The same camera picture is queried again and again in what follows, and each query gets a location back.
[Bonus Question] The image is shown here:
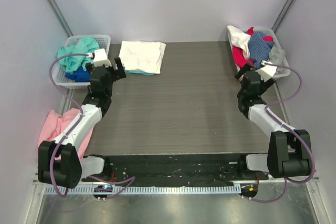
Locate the teal t shirt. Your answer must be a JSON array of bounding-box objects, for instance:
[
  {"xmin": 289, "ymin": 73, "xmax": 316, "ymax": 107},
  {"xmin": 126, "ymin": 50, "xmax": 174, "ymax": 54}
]
[{"xmin": 57, "ymin": 36, "xmax": 100, "ymax": 73}]

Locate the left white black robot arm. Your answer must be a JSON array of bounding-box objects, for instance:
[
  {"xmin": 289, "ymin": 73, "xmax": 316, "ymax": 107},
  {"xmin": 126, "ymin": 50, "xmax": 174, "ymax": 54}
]
[{"xmin": 37, "ymin": 53, "xmax": 126, "ymax": 189}]

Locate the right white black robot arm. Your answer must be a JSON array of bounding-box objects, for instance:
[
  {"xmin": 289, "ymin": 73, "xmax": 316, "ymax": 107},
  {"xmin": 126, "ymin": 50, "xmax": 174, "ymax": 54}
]
[{"xmin": 235, "ymin": 63, "xmax": 316, "ymax": 183}]

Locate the red shirt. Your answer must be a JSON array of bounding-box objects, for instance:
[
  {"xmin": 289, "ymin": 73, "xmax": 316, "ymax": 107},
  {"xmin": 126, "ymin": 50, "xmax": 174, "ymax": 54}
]
[{"xmin": 232, "ymin": 26, "xmax": 275, "ymax": 70}]

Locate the blue checkered shirt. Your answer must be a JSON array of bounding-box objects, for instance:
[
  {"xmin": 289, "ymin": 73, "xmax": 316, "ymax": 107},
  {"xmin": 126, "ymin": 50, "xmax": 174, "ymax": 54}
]
[{"xmin": 248, "ymin": 31, "xmax": 275, "ymax": 69}]

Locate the left white plastic basket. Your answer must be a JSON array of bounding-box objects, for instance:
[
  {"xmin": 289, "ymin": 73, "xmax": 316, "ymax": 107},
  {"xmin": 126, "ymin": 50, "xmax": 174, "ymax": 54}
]
[{"xmin": 52, "ymin": 34, "xmax": 111, "ymax": 89}]

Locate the white plastic basket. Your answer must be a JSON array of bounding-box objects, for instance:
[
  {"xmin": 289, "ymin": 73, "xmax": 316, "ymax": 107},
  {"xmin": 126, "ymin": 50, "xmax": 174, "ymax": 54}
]
[
  {"xmin": 52, "ymin": 34, "xmax": 111, "ymax": 89},
  {"xmin": 228, "ymin": 27, "xmax": 290, "ymax": 79}
]

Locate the right white plastic basket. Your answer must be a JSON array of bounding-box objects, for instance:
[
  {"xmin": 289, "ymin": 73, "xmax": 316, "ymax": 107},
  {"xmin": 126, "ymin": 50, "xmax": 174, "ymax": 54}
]
[{"xmin": 228, "ymin": 27, "xmax": 290, "ymax": 79}]

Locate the folded white t shirt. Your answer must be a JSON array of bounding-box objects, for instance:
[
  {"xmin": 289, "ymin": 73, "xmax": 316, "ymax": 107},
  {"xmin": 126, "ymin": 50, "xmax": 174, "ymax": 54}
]
[{"xmin": 119, "ymin": 41, "xmax": 166, "ymax": 74}]

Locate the white crumpled shirt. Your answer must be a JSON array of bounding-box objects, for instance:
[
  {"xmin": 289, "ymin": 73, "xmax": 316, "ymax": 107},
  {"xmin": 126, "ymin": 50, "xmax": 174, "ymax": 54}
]
[{"xmin": 227, "ymin": 25, "xmax": 251, "ymax": 60}]

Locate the grey shirt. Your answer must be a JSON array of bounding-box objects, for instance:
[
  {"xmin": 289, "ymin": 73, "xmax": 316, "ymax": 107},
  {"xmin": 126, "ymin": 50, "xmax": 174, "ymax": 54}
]
[{"xmin": 268, "ymin": 46, "xmax": 286, "ymax": 66}]

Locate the pink t shirt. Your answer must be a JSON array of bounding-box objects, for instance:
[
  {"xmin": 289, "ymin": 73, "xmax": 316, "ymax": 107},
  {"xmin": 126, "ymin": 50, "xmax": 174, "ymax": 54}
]
[{"xmin": 37, "ymin": 108, "xmax": 93, "ymax": 159}]

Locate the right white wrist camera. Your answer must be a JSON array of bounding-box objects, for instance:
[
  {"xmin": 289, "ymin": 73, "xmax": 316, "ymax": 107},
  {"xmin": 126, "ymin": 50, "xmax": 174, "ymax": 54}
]
[{"xmin": 256, "ymin": 65, "xmax": 277, "ymax": 82}]

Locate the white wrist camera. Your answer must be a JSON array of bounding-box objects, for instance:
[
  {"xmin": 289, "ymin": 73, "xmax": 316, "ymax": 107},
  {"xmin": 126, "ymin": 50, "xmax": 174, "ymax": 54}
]
[
  {"xmin": 93, "ymin": 49, "xmax": 112, "ymax": 67},
  {"xmin": 256, "ymin": 65, "xmax": 277, "ymax": 82}
]

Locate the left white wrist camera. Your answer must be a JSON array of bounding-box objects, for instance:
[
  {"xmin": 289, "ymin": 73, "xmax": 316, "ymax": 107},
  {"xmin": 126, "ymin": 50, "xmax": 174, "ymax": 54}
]
[{"xmin": 93, "ymin": 49, "xmax": 112, "ymax": 67}]

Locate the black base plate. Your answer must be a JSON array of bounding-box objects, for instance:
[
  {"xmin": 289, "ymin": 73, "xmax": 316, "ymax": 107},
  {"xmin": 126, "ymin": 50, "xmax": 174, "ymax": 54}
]
[{"xmin": 96, "ymin": 153, "xmax": 268, "ymax": 187}]

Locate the right corner metal post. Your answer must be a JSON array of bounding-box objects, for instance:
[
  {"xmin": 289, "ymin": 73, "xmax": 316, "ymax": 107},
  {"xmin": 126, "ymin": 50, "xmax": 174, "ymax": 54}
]
[{"xmin": 271, "ymin": 0, "xmax": 313, "ymax": 32}]

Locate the corner metal post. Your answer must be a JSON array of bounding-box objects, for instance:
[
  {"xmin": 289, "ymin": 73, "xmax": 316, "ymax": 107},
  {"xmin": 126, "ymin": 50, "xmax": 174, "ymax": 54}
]
[
  {"xmin": 46, "ymin": 0, "xmax": 73, "ymax": 37},
  {"xmin": 271, "ymin": 0, "xmax": 313, "ymax": 32}
]

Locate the left corner metal post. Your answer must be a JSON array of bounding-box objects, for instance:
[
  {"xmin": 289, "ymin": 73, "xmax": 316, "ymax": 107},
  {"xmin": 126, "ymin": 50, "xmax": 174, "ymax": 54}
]
[{"xmin": 46, "ymin": 0, "xmax": 73, "ymax": 37}]

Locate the slotted cable duct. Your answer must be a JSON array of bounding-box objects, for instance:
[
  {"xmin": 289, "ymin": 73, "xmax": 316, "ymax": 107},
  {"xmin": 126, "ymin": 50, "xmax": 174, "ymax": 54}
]
[{"xmin": 45, "ymin": 184, "xmax": 242, "ymax": 195}]

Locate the aluminium frame rail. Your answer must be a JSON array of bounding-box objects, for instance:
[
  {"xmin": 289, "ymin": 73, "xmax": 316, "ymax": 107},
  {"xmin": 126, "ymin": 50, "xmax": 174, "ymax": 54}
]
[{"xmin": 32, "ymin": 174, "xmax": 321, "ymax": 186}]

